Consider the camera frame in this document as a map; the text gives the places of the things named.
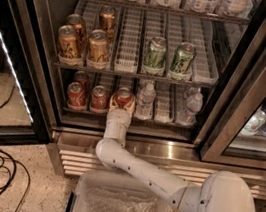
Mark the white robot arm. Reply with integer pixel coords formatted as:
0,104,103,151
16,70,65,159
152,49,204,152
95,94,255,212

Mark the clear water bottle right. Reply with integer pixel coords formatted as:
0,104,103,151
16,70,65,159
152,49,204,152
176,86,203,127

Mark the clear bottle top right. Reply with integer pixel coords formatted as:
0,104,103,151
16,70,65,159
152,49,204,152
218,0,252,18

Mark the orange soda can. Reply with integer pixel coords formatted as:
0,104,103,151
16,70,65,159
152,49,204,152
66,13,87,53
88,29,110,64
99,5,117,39
58,25,81,59

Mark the red coke can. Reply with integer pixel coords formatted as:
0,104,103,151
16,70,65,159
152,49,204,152
89,85,109,114
73,71,90,95
114,87,133,108
67,82,86,110

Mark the green soda can left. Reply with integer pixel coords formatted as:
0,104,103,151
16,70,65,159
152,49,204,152
143,36,167,75

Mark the closed fridge glass door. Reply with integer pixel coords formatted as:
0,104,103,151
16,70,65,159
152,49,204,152
200,0,266,170

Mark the silver can behind glass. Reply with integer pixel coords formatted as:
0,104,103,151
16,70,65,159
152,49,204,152
240,110,266,136

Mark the clear plastic bin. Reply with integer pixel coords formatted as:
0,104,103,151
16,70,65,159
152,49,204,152
69,171,172,212

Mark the clear water bottle left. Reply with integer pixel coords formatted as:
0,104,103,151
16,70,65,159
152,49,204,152
134,82,156,120

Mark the green soda can right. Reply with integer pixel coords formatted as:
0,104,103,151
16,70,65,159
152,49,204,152
169,42,196,80

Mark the open fridge glass door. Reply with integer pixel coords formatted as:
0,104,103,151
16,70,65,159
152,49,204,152
0,0,54,146

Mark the clear water bottle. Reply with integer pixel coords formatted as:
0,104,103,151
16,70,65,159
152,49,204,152
176,86,203,127
134,82,156,120

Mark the orange soda can front left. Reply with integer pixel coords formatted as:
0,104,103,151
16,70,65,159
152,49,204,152
58,25,81,59

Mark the orange soda can far back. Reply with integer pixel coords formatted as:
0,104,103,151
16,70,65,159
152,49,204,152
99,5,117,39

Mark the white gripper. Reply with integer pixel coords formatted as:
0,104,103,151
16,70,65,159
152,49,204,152
106,93,136,127

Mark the orange soda can back left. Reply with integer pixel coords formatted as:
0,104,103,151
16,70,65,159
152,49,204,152
66,13,87,53

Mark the orange soda can front right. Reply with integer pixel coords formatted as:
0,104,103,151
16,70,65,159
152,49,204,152
88,29,110,64

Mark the green soda can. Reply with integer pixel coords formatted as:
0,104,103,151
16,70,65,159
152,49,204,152
169,42,196,80
143,36,167,75

